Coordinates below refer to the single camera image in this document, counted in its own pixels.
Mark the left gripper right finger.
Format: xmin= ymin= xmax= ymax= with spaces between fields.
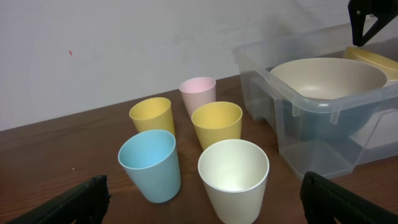
xmin=300 ymin=171 xmax=397 ymax=224

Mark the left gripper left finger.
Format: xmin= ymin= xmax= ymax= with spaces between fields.
xmin=8 ymin=175 xmax=111 ymax=224

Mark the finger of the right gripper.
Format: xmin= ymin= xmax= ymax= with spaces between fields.
xmin=348 ymin=0 xmax=397 ymax=47

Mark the yellow small bowl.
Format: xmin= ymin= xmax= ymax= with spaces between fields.
xmin=343 ymin=47 xmax=397 ymax=82

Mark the beige large bowl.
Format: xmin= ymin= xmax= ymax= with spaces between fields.
xmin=271 ymin=58 xmax=388 ymax=100

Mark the clear plastic storage container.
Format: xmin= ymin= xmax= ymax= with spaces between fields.
xmin=233 ymin=24 xmax=397 ymax=178

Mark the light blue plastic cup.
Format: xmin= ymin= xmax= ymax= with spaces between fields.
xmin=118 ymin=129 xmax=181 ymax=203

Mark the pale green plastic cup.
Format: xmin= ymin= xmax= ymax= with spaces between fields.
xmin=198 ymin=139 xmax=270 ymax=223

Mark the yellow plastic cup far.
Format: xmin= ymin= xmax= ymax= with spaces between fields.
xmin=129 ymin=97 xmax=175 ymax=135

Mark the yellow plastic cup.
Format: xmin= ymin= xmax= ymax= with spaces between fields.
xmin=129 ymin=97 xmax=175 ymax=135
xmin=191 ymin=101 xmax=243 ymax=150

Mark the yellow plastic cup near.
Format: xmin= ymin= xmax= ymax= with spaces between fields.
xmin=191 ymin=101 xmax=243 ymax=150

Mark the pink plastic cup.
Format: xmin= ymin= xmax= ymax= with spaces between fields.
xmin=179 ymin=77 xmax=216 ymax=117

